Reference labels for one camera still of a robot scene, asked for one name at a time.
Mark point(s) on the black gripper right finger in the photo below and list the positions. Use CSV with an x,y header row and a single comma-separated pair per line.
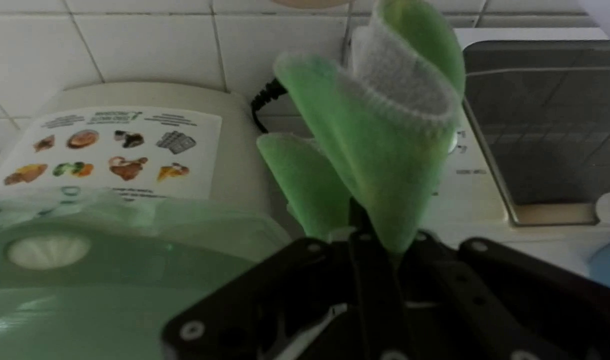
x,y
491,301

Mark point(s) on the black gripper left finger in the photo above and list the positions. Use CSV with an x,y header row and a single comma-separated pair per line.
x,y
276,301

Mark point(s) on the green microfibre towel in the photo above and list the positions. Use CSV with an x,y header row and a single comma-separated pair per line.
x,y
385,167

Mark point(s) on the white toaster oven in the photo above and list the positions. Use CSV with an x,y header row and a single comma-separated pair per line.
x,y
551,127

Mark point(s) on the white rice cooker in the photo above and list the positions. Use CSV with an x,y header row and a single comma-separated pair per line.
x,y
237,153

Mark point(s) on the translucent green plastic cover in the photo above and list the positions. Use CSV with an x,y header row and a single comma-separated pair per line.
x,y
117,293

